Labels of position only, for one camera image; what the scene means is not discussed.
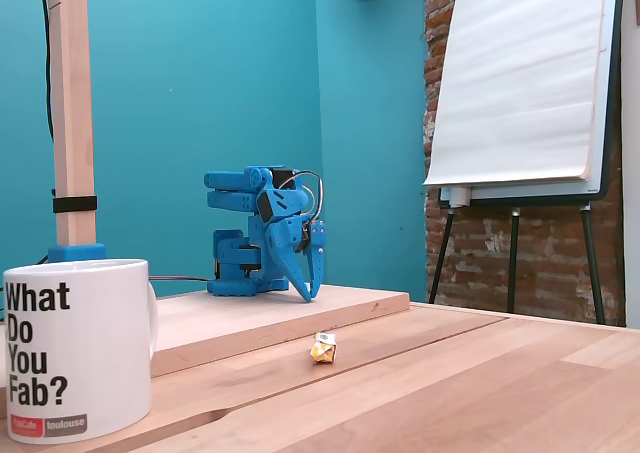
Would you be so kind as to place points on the white printed mug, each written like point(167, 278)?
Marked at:
point(100, 353)

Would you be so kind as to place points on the white flip chart paper pad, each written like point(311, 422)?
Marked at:
point(520, 73)

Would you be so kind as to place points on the black flip chart easel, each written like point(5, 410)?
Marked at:
point(592, 268)

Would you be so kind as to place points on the blue post mount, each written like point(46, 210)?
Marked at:
point(75, 252)

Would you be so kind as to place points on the pale wooden base board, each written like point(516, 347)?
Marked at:
point(280, 318)

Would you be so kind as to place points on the wooden camera post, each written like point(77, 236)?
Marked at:
point(72, 98)

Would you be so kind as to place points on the yellow white sweet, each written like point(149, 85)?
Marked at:
point(323, 350)

